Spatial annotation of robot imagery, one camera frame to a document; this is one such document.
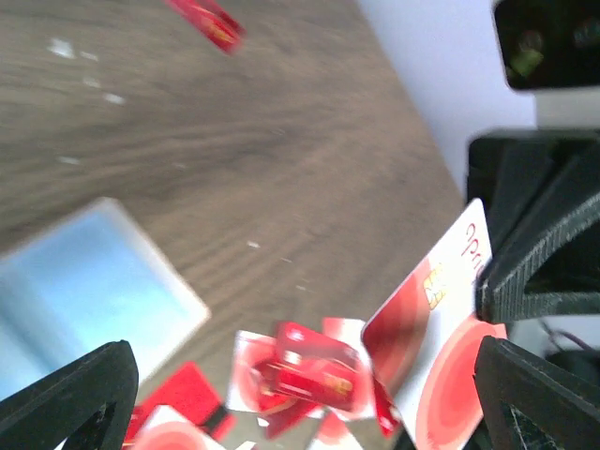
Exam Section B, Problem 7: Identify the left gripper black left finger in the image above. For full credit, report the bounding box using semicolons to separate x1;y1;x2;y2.
1;340;139;450

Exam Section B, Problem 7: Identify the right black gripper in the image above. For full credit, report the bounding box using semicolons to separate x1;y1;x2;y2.
466;128;599;323

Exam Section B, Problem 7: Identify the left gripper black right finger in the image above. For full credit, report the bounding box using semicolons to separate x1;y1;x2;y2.
473;337;599;449

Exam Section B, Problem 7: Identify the red white circle card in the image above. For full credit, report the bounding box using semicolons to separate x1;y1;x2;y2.
361;199;506;449
132;406;225;450

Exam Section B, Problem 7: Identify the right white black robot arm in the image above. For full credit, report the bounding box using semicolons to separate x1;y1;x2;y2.
466;1;599;323

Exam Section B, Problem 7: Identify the red white circle card bottom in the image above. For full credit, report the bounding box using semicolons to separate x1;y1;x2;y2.
132;406;225;450

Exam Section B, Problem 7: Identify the red card under circle card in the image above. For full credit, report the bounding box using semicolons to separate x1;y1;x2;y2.
123;362;235;447

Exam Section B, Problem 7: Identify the red card far right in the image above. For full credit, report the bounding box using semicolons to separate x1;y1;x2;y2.
373;377;401;438

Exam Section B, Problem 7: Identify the red gold VIP card right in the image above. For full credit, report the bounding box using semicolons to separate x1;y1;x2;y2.
255;322;370;415

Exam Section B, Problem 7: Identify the red card lone back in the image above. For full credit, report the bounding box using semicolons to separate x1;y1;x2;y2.
167;0;246;54

